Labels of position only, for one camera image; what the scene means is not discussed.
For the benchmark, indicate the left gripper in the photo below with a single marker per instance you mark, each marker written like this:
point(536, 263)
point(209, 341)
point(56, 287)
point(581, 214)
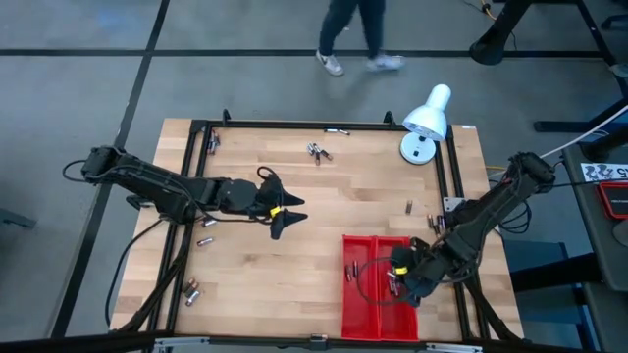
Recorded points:
point(267, 201)

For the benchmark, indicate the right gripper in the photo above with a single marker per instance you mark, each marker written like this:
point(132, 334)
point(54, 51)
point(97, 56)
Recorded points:
point(424, 272)

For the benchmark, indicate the silver black Energizer battery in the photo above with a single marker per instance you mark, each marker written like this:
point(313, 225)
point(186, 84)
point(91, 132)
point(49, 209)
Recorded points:
point(391, 276)

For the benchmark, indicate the red plastic bin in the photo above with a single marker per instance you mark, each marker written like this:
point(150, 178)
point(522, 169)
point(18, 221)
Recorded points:
point(363, 314)
point(400, 323)

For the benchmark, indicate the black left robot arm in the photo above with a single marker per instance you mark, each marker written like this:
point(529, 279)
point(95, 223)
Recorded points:
point(147, 181)

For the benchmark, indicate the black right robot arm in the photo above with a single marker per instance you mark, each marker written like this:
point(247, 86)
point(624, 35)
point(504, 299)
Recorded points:
point(490, 206)

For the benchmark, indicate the silver metal bar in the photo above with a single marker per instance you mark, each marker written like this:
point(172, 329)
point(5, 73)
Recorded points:
point(454, 348)
point(181, 341)

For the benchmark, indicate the white desk lamp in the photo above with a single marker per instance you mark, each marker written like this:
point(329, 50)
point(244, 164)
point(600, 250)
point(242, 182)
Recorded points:
point(427, 120)

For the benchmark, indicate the person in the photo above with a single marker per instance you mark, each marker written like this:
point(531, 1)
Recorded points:
point(338, 24)

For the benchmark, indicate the dark grey desk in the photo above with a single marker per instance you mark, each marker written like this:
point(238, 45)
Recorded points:
point(589, 235)

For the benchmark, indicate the red black device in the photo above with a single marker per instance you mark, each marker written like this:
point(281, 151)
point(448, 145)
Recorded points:
point(615, 200)

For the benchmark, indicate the white printed paper sheet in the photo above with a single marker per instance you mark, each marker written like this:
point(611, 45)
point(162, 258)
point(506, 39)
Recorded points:
point(603, 171)

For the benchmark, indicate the black stand foot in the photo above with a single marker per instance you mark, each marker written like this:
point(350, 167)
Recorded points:
point(490, 46)

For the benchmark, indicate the grey chair foot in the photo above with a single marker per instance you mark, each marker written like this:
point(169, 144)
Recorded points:
point(17, 219)

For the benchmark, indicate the black aluminium table frame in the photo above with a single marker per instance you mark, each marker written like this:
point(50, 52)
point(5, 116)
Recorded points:
point(294, 124)

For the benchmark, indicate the silver metal bracket plate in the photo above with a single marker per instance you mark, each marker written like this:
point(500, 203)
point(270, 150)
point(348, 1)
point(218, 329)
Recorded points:
point(454, 204)

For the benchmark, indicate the black desk frame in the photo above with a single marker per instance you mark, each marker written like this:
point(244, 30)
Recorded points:
point(564, 126)

